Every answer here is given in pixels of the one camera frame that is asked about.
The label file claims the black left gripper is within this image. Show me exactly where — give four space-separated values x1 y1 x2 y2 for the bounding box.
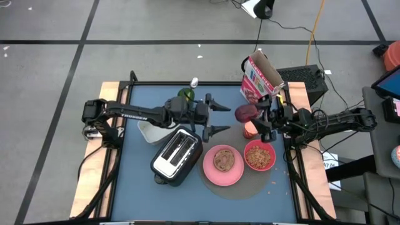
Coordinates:
187 92 232 144

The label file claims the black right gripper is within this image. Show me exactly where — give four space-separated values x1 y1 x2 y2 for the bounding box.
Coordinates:
251 94 296 144

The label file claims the dark red apple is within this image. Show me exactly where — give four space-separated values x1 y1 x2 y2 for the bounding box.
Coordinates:
234 104 260 124

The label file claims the Life cinnamon cereal box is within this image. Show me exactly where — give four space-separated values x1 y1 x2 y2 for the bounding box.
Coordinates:
239 49 286 104

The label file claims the pink cup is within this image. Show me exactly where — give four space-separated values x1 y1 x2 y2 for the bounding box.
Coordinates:
242 120 260 140

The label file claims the red round bowl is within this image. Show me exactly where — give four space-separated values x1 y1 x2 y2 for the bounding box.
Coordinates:
243 139 277 172

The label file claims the green plastic cup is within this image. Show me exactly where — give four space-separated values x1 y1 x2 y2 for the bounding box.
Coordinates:
177 87 196 103

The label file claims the brown cereal squares heap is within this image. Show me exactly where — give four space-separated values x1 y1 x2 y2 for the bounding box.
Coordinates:
246 145 272 170

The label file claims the black computer tower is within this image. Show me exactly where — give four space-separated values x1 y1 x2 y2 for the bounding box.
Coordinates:
276 64 329 106

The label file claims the pink round plate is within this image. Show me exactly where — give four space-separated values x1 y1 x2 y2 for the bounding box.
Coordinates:
202 144 245 188

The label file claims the white square dish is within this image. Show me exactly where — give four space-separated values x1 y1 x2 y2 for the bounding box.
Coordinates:
137 120 176 146

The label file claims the black and silver toaster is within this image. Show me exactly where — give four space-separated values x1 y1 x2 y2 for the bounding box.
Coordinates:
149 126 204 188

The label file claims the round woven grey placemat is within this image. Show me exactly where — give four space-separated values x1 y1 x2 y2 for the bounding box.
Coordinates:
196 124 273 200

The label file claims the white paper label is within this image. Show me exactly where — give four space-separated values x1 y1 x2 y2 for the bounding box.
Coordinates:
321 151 342 191

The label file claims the black floor beam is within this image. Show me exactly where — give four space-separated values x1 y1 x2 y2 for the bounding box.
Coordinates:
324 154 378 183

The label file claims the black round stand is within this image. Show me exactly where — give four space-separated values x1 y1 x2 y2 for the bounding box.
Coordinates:
252 0 276 20

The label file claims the white paper sheet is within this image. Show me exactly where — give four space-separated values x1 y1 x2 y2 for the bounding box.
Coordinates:
241 0 262 19

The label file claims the grey side table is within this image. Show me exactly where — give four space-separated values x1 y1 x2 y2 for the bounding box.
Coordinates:
361 86 400 181

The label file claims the black device pink screen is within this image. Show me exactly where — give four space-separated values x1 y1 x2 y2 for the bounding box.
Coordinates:
381 96 400 124

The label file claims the black tablet blue screen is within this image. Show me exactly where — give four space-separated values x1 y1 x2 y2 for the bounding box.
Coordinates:
371 67 400 101

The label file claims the black caster wheel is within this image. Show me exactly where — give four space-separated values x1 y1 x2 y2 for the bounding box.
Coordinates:
372 43 390 59

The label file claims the colourful ball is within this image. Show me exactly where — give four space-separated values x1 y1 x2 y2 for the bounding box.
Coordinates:
391 145 400 169

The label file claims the orange round object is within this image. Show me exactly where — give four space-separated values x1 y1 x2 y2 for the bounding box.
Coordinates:
383 40 400 72

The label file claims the black coiled cable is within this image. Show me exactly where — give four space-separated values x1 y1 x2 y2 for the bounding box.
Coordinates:
241 18 269 74

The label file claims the yellow cable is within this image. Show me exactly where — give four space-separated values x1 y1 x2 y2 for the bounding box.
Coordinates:
305 0 326 66

